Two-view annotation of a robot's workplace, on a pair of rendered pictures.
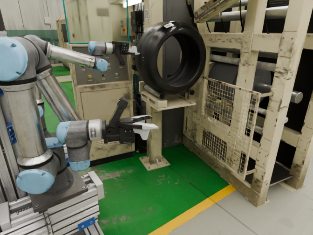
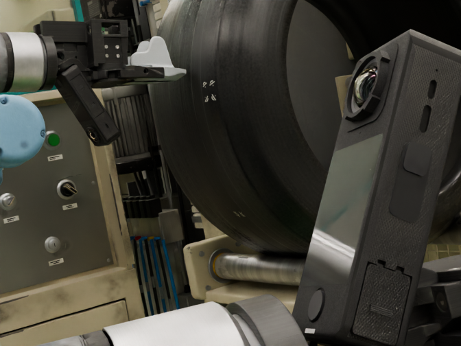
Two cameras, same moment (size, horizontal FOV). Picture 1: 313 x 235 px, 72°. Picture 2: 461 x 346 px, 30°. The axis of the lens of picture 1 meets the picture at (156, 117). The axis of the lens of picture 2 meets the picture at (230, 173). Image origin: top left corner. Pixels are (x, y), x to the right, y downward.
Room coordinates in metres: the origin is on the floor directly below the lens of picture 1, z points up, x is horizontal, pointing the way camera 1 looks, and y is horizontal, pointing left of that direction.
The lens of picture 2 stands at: (0.44, 0.23, 1.14)
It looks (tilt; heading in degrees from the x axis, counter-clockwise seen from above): 3 degrees down; 353
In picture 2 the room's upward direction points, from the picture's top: 11 degrees counter-clockwise
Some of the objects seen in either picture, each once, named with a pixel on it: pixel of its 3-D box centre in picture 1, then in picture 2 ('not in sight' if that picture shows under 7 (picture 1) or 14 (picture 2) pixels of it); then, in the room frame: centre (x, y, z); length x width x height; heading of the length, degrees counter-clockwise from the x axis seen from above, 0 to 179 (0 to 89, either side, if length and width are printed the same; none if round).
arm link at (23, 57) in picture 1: (27, 121); not in sight; (0.68, 0.44, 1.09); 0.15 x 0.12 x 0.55; 10
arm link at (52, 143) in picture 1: (49, 154); not in sight; (0.80, 0.46, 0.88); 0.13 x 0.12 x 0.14; 10
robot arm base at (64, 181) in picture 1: (54, 175); not in sight; (0.81, 0.47, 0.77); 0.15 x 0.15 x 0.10
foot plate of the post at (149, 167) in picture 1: (154, 160); not in sight; (2.06, 0.03, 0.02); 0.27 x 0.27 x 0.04; 25
